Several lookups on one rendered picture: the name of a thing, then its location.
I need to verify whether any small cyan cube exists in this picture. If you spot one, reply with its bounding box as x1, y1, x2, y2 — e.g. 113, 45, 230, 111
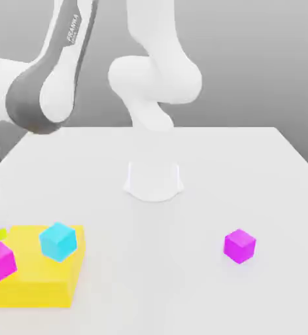
38, 221, 78, 263

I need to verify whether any large yellow box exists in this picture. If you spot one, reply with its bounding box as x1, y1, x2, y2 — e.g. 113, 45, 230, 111
0, 224, 87, 309

